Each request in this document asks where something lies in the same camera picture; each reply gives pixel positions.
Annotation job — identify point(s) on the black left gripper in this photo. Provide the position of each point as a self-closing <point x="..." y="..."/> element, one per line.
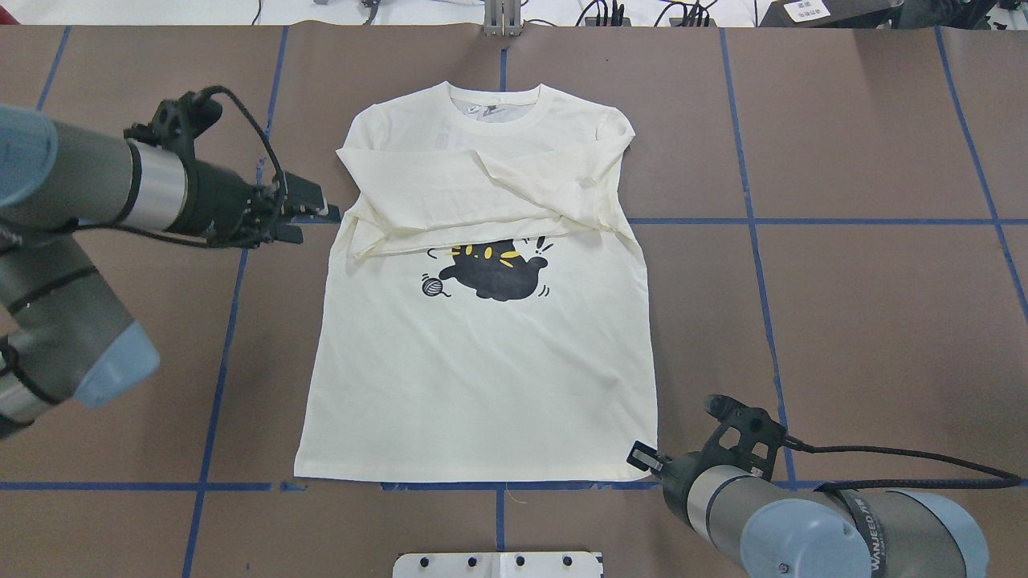
<point x="218" y="201"/>

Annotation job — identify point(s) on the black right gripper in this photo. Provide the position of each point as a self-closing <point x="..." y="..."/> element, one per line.
<point x="673" y="478"/>

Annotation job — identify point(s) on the white long-sleeve cat shirt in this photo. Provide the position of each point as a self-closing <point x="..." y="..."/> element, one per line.
<point x="486" y="315"/>

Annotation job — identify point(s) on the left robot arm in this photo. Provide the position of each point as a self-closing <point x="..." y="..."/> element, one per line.
<point x="74" y="339"/>

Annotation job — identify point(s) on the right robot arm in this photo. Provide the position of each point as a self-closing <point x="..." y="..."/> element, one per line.
<point x="725" y="494"/>

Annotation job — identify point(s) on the black box with label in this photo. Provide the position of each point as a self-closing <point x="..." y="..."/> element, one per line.
<point x="829" y="14"/>

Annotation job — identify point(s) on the aluminium frame post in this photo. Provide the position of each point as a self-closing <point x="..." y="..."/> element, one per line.
<point x="502" y="18"/>

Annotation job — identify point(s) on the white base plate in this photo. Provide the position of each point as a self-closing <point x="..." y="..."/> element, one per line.
<point x="544" y="563"/>

